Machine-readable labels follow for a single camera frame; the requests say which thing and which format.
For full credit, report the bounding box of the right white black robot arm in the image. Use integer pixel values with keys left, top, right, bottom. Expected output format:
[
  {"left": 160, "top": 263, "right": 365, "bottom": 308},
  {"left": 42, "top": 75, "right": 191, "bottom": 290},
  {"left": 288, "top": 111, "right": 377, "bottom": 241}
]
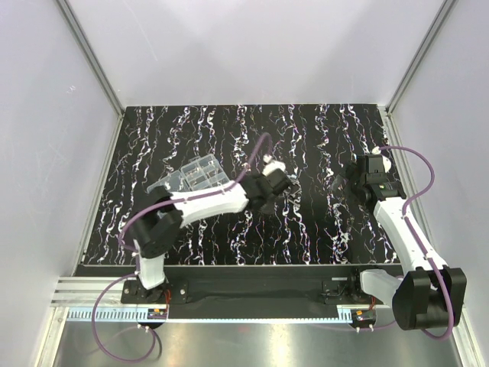
[{"left": 333, "top": 147, "right": 467, "bottom": 340}]

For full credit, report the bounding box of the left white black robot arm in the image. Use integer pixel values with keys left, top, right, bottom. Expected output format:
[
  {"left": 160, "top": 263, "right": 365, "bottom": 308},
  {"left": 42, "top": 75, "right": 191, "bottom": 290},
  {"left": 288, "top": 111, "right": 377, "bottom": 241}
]
[{"left": 123, "top": 160, "right": 293, "bottom": 290}]

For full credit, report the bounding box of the pile of screws and nuts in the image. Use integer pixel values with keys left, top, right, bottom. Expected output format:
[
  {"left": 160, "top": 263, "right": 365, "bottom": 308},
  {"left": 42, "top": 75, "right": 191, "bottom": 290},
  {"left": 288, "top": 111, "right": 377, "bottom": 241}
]
[{"left": 285, "top": 174, "right": 302, "bottom": 206}]

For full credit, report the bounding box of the clear plastic compartment box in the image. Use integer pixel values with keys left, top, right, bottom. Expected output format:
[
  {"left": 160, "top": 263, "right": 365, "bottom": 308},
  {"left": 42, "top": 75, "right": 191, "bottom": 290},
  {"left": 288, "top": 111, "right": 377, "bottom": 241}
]
[{"left": 147, "top": 154, "right": 230, "bottom": 193}]

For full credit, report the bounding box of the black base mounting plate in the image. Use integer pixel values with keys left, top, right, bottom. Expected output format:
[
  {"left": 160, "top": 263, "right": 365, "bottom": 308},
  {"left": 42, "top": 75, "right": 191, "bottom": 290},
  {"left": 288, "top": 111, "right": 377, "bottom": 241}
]
[{"left": 118, "top": 263, "right": 390, "bottom": 307}]

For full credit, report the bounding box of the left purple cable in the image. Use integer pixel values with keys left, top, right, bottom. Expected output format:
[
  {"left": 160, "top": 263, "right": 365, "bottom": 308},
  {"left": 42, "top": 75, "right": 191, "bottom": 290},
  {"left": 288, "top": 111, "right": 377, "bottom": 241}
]
[{"left": 93, "top": 132, "right": 274, "bottom": 362}]

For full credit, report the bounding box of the purple cable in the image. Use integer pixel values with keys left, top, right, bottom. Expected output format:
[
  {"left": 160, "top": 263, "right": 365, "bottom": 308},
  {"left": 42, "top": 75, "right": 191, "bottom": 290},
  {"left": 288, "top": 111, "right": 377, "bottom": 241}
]
[
  {"left": 93, "top": 132, "right": 274, "bottom": 362},
  {"left": 358, "top": 145, "right": 458, "bottom": 341}
]

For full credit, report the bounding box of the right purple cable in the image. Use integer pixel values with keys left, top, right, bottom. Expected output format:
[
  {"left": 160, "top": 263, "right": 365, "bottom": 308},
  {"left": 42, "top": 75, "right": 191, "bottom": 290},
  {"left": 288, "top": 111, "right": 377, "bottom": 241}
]
[{"left": 358, "top": 145, "right": 458, "bottom": 341}]

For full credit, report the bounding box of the right aluminium frame post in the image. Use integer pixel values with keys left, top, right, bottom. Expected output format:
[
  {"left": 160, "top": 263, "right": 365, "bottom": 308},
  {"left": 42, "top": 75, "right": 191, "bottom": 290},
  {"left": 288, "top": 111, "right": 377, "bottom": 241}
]
[{"left": 385, "top": 0, "right": 459, "bottom": 115}]

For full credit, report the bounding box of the aluminium frame post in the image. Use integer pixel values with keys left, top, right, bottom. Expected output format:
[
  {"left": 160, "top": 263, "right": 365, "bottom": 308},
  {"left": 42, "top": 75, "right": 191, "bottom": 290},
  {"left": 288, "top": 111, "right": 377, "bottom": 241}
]
[
  {"left": 385, "top": 0, "right": 459, "bottom": 115},
  {"left": 53, "top": 0, "right": 125, "bottom": 118}
]

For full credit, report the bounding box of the left aluminium frame post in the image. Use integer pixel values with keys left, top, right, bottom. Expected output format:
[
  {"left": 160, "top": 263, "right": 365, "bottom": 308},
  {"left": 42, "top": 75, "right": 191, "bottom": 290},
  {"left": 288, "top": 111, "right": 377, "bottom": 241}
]
[{"left": 53, "top": 0, "right": 125, "bottom": 118}]

